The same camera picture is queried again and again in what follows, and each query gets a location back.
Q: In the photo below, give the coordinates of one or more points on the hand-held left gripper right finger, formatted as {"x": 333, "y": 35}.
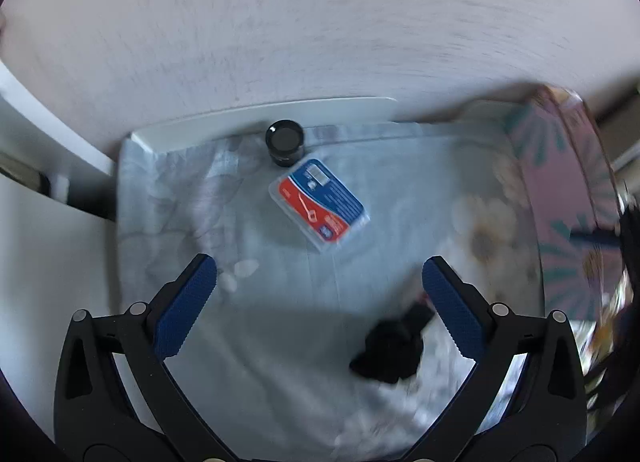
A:
{"x": 452, "y": 307}

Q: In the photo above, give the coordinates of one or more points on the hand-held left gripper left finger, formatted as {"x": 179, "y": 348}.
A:
{"x": 185, "y": 307}

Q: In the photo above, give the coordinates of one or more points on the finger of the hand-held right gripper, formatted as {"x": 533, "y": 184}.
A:
{"x": 595, "y": 238}

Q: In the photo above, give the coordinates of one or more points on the cardboard box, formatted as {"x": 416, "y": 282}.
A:
{"x": 555, "y": 182}

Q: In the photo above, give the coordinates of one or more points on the blue red dental floss box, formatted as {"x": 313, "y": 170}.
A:
{"x": 320, "y": 202}

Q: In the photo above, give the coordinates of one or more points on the white desktop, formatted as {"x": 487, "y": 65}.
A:
{"x": 210, "y": 124}

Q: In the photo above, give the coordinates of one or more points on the black scrunchie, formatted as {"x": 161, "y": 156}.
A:
{"x": 387, "y": 347}

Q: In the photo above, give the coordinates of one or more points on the pale blue floral cloth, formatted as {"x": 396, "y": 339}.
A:
{"x": 280, "y": 292}

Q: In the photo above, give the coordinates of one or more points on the white shelf unit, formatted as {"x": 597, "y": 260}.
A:
{"x": 50, "y": 242}

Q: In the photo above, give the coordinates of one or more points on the black round jar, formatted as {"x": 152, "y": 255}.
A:
{"x": 284, "y": 147}

